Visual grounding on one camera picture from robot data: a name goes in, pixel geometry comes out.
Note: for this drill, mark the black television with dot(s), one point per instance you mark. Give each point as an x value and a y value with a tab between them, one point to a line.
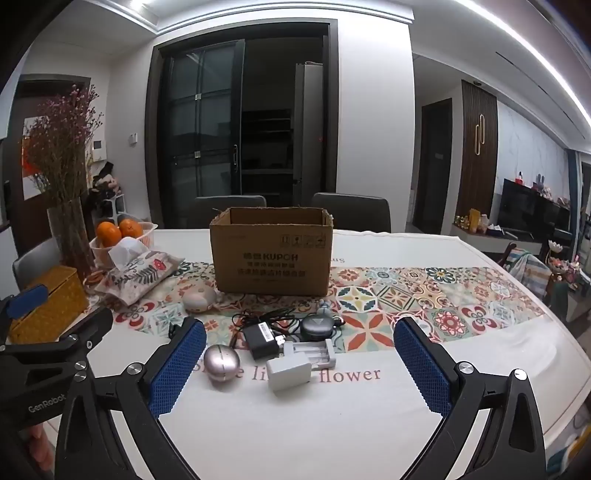
531	207

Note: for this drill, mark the white shoe rack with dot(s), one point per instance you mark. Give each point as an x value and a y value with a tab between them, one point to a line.
113	207

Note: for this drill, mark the vase with dried flowers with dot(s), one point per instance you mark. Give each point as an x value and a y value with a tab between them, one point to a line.
60	143

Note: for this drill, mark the small round dish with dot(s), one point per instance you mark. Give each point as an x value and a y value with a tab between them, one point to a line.
96	278

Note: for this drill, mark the round pink night light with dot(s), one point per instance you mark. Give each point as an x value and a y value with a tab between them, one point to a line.
198	300

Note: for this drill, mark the patterned white tablecloth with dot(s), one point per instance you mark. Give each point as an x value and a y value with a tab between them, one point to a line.
369	415

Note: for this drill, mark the white wall intercom panel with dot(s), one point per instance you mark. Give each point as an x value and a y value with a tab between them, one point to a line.
98	150

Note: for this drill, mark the grey dining chair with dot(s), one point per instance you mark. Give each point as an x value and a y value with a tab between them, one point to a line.
226	205
351	210
32	265

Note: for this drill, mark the dark glass sliding door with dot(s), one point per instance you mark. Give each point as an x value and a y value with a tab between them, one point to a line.
203	129

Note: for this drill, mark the chair with striped cloth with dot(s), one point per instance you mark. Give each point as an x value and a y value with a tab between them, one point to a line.
524	265

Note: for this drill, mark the yellow woven box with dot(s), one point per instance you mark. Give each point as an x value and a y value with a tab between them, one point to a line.
46	304

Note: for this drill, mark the person's left hand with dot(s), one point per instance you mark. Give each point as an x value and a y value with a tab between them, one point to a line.
39	445

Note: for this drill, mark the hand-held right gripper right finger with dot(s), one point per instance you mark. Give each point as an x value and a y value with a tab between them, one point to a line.
422	374

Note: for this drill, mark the white battery charger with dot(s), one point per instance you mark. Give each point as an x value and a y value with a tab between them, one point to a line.
318	353

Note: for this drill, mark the black power adapter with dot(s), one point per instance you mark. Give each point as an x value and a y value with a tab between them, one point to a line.
261	341

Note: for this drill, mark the silver egg-shaped gadget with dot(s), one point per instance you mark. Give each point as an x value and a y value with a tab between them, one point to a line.
223	363

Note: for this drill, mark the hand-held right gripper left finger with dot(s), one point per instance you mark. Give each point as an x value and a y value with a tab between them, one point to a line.
178	364

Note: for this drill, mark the dark round earbud case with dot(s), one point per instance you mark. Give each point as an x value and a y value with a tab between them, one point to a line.
316	325

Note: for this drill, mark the floral tissue pouch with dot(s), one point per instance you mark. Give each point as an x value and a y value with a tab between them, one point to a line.
138	274

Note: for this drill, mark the white television cabinet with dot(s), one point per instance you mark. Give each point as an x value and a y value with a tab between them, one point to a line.
489	240

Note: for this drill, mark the brown cardboard box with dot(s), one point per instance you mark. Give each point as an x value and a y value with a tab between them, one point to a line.
272	258

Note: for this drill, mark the ceiling light strip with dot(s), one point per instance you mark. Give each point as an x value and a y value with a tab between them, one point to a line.
521	41

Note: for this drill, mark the lotus ornament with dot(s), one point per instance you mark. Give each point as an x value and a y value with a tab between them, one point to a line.
558	261

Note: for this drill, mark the glass vase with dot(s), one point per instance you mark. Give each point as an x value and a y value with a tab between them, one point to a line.
71	240

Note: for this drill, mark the white plug adapter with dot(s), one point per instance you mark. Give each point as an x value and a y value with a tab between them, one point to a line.
288	374

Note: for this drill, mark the plush toys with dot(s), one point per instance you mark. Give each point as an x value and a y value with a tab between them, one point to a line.
105	180

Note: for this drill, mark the orange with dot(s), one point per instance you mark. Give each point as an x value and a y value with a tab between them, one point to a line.
107	233
130	227

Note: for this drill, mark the wooden cabinet door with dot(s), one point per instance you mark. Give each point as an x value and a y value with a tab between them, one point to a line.
478	152

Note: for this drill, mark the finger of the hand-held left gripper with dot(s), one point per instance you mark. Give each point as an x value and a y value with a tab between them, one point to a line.
90	327
27	299

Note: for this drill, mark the white plastic fruit basket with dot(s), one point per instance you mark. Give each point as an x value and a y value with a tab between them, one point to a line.
99	254

